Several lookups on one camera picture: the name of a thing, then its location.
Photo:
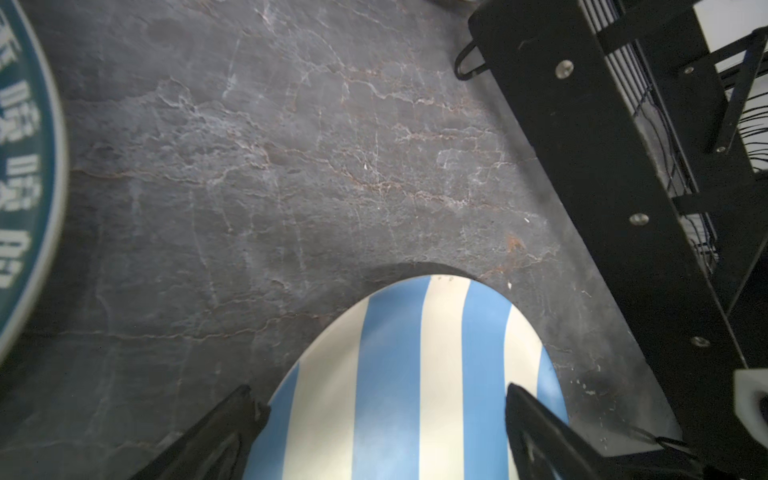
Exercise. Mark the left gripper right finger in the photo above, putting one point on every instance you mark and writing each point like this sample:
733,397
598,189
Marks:
541,444

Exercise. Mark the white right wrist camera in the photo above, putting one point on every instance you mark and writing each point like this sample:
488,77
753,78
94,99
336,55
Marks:
750,402

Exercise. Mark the black wire dish rack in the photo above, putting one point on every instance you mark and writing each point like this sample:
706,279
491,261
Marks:
644,118

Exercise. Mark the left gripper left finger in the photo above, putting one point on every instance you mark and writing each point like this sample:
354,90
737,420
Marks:
217,447

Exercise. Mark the blue striped plate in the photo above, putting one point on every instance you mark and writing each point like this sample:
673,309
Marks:
409,383

